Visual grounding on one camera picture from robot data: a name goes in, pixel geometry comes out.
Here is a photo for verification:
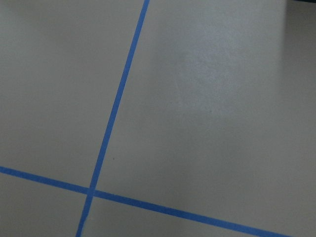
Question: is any brown table mat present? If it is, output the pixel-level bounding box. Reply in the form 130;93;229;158
0;0;316;237

